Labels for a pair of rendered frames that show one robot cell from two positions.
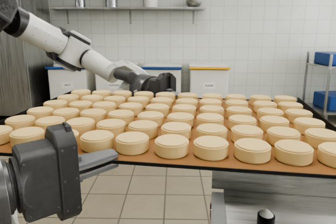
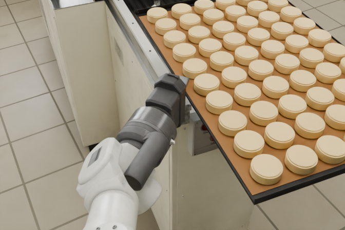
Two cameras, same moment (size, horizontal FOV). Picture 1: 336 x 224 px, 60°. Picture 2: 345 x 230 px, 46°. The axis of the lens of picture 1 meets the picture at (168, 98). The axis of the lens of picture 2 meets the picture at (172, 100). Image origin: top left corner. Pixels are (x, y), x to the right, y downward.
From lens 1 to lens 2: 125 cm
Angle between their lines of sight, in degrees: 102
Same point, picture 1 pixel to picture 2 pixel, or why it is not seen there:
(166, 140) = (323, 35)
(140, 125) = (316, 53)
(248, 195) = not seen: hidden behind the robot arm
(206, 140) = (306, 23)
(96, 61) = (129, 221)
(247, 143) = (293, 12)
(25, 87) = not seen: outside the picture
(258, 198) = not seen: hidden behind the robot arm
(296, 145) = (278, 0)
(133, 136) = (334, 48)
